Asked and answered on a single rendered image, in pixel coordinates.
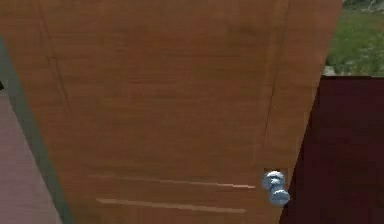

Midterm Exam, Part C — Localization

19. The window with green view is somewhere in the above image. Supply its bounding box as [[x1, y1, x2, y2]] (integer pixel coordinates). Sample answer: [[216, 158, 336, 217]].
[[322, 0, 384, 78]]

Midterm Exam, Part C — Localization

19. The silver round door knob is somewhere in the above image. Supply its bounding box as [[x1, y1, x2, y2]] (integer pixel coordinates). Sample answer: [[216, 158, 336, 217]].
[[261, 170, 291, 207]]

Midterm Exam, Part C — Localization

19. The brown wooden room door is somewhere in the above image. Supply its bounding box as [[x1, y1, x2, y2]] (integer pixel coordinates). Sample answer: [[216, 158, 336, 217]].
[[0, 0, 344, 224]]

